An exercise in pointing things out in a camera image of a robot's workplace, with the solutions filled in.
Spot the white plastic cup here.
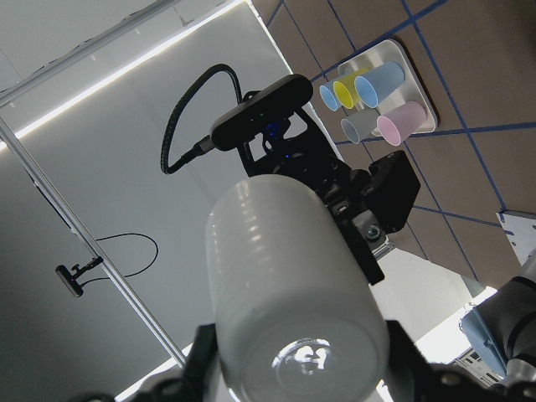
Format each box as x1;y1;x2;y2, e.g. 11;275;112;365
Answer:
205;175;389;401

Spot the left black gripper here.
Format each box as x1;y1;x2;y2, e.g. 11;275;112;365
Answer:
238;108;420;286

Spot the yellow plastic cup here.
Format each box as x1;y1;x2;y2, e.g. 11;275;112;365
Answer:
332;68;369;109

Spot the blue cup on tray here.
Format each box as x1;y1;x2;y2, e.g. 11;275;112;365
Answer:
354;61;405;108

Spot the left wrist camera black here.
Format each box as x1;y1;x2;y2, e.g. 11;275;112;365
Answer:
210;74;313;151

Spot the light blue cup tray edge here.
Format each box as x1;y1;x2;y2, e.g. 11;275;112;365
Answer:
319;81;341;111

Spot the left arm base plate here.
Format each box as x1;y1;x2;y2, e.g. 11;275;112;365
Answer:
497;210;536;265

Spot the grey plastic cup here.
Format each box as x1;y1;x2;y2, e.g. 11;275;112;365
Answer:
341;109;380;144

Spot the wrist camera braided cable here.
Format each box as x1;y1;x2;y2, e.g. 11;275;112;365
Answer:
159;63;246;176

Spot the cream plastic tray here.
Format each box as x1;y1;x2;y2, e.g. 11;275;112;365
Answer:
338;39;438;134

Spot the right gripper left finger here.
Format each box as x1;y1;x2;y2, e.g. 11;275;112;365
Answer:
137;324;218;401

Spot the overhead camera on mount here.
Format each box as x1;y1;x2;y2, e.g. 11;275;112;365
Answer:
54;256;104;297

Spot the aluminium frame post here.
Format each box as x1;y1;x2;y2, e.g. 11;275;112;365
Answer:
1;120;186;369

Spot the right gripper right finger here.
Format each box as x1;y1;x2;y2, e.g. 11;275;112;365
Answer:
384;320;473;401

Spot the pink plastic cup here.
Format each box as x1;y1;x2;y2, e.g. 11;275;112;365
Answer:
377;101;427;147

